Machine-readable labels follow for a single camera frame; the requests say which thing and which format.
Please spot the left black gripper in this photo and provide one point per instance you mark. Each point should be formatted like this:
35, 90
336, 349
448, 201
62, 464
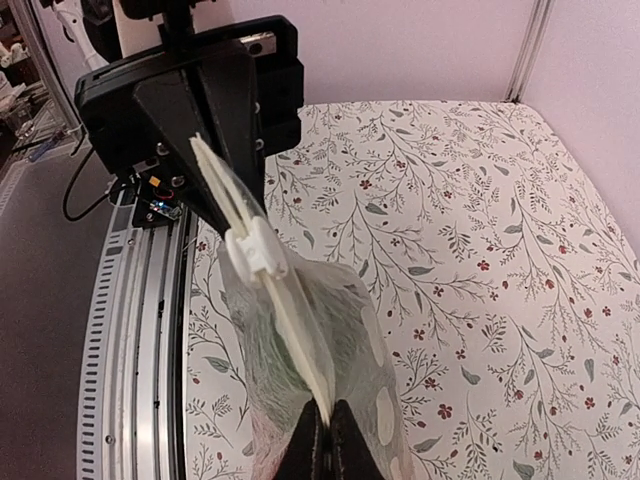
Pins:
240, 87

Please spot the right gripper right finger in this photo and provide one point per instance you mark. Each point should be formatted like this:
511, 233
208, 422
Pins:
349, 457

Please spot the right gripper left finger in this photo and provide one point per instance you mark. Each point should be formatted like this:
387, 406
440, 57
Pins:
304, 456

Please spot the clear zip top bag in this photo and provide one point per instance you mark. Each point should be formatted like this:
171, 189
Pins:
255, 264

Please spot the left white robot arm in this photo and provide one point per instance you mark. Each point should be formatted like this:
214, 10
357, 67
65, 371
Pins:
120, 29

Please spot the floral table mat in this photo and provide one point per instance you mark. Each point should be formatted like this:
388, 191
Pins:
506, 291

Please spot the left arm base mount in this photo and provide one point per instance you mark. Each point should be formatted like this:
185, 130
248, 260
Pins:
154, 204

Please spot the aluminium front rail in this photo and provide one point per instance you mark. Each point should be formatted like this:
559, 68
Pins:
131, 409

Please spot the right aluminium frame post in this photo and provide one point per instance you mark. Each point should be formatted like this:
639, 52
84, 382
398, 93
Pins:
529, 50

